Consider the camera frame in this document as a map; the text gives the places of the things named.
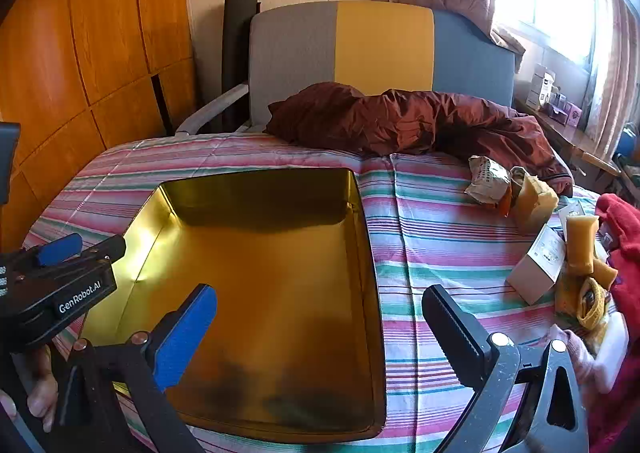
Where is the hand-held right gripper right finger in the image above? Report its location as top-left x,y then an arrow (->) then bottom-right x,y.
421,284 -> 592,453

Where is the red cloth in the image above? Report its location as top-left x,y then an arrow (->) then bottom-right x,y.
595,193 -> 640,334

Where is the maroon jacket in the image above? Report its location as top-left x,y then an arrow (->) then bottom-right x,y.
264,82 -> 575,198

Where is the striped bed sheet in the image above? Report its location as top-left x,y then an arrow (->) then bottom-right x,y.
22,133 -> 621,453

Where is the black rolled mat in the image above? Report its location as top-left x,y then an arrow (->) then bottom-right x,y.
222,0 -> 260,134

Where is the grey orange snack packet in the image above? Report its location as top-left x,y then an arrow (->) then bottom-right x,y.
466,155 -> 516,218

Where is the long yellow sponge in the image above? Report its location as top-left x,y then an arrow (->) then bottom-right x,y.
565,213 -> 600,274

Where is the yellow bread packet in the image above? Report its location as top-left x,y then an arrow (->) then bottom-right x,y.
555,273 -> 618,334

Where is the white foam block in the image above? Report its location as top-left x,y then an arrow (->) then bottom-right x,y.
595,310 -> 630,394

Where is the wooden desk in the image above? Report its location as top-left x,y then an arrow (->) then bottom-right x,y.
515,98 -> 621,176

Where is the white carton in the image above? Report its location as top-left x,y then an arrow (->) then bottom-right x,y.
527,64 -> 557,108

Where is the large yellow sponge block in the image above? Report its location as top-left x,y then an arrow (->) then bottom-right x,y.
510,168 -> 560,234

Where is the wooden wardrobe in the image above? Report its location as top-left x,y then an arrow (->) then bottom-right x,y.
0,0 -> 196,254

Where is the small purple box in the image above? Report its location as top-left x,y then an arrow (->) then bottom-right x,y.
560,100 -> 583,126

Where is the white cardboard box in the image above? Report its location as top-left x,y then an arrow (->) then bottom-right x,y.
557,200 -> 601,234
505,223 -> 568,306

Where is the grey yellow blue chair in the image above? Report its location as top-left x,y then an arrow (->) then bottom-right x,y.
248,0 -> 516,134

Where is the person's left hand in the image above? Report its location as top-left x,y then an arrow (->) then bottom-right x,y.
0,345 -> 60,432

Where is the pink cloth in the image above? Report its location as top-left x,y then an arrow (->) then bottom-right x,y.
547,323 -> 601,384

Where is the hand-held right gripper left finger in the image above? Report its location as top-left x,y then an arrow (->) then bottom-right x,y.
52,283 -> 219,453

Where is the grey bed rail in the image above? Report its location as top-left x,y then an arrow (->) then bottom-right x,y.
175,83 -> 250,135

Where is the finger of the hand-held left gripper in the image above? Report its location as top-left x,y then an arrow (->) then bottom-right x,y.
75,235 -> 127,268
10,232 -> 84,270

